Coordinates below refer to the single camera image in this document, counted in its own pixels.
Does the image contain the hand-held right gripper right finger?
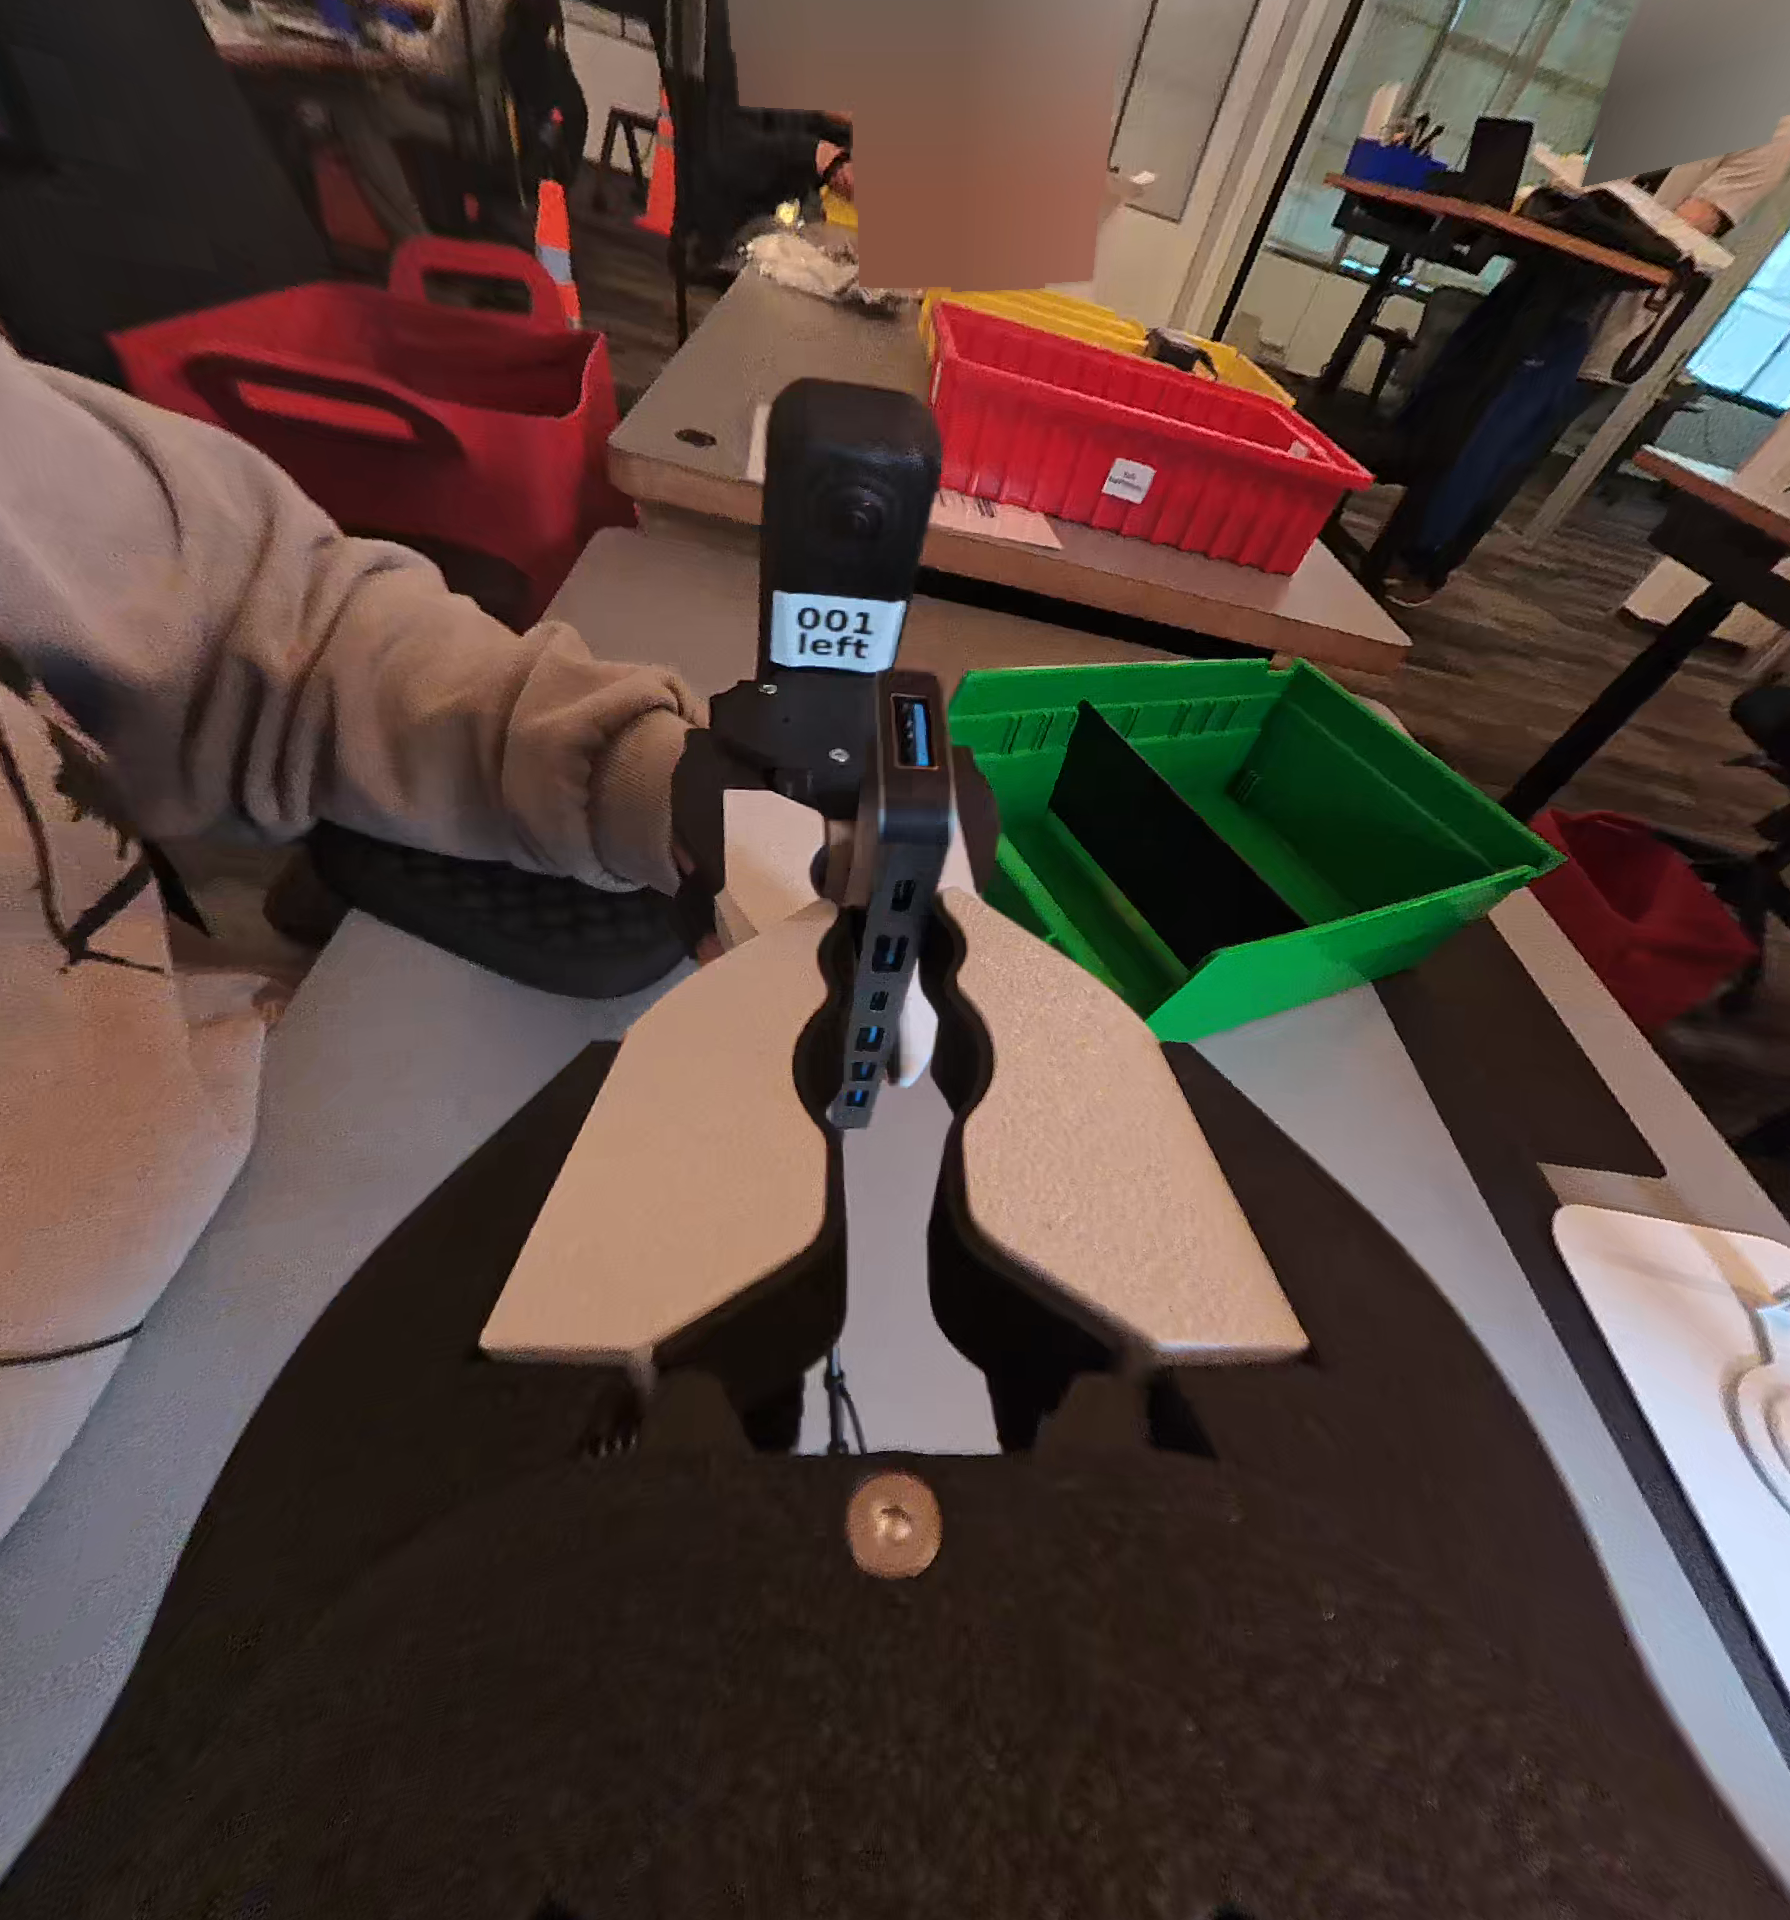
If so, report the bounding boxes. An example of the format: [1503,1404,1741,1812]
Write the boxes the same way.
[922,889,1313,1454]

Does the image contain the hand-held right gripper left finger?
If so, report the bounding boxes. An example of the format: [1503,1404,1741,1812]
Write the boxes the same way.
[479,901,852,1454]

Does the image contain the grey usb adapter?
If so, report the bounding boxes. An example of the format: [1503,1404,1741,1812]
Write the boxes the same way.
[824,670,959,1134]

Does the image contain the green plastic bin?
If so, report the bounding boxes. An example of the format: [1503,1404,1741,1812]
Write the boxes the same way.
[948,658,1566,1043]

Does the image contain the grey side table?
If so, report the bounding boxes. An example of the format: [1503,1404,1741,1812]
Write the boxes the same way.
[604,268,1417,679]

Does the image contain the yellow plastic bin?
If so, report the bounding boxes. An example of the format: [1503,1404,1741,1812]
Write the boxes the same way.
[919,284,1300,410]

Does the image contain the red ribbed crate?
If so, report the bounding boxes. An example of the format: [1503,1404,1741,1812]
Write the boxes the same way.
[926,302,1378,581]

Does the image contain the black bin divider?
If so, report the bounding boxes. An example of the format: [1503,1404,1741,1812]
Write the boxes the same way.
[1047,698,1313,973]

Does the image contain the orange traffic cone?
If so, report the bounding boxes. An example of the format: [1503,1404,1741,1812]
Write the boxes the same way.
[633,88,681,244]
[533,177,586,331]

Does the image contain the red tote bag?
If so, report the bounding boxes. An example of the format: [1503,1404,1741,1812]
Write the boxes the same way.
[110,235,636,628]

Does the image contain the red plastic bin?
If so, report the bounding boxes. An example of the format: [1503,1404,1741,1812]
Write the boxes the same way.
[1527,806,1763,1040]

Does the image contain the person's grey hoodie torso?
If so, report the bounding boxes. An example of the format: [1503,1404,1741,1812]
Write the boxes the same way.
[0,269,327,1615]

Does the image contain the white board stand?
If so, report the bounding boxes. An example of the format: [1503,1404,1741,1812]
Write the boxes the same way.
[1551,1200,1790,1801]

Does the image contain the wooden standing desk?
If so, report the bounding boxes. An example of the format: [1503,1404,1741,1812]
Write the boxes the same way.
[1321,171,1692,397]

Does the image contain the wooden desk black legs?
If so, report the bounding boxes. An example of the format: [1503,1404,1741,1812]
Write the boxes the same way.
[1500,446,1790,823]

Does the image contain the thin black microphone cord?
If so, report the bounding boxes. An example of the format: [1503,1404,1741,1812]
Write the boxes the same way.
[0,1321,151,1375]

